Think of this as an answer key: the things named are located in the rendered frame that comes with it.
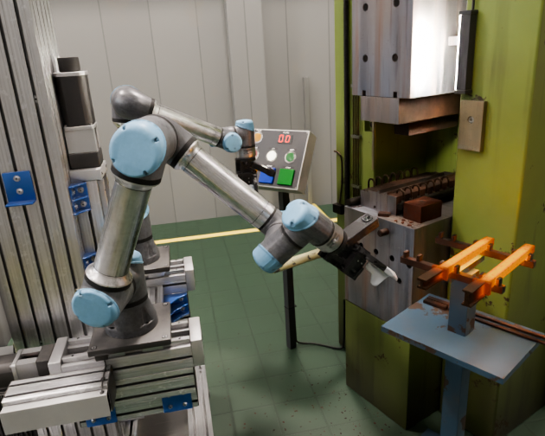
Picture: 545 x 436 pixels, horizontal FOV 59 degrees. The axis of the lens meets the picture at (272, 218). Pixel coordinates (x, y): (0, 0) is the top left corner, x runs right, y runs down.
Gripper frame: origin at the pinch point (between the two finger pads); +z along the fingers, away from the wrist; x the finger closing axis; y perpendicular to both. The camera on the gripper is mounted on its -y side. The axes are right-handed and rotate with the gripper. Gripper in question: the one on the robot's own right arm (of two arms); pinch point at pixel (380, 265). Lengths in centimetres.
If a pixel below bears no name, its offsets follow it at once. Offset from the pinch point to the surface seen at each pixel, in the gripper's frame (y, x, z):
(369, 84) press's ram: -55, -63, 10
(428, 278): -4.5, 7.8, 10.1
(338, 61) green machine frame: -65, -99, 15
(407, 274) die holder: -4, -29, 50
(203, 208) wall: 49, -332, 136
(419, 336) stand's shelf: 10.6, -0.7, 36.3
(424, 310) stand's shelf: 3.0, -11.4, 46.7
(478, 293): -8.8, 18.1, 16.4
